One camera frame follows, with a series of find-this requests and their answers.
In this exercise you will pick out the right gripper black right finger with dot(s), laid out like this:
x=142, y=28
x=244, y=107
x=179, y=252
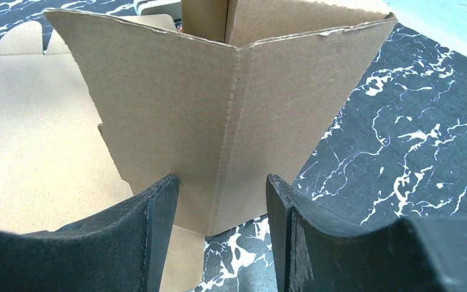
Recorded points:
x=315, y=249

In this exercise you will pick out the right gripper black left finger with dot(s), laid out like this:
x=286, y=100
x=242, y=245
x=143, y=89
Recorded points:
x=122, y=248

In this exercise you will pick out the brown cardboard box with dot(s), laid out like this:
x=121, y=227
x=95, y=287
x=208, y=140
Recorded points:
x=113, y=104

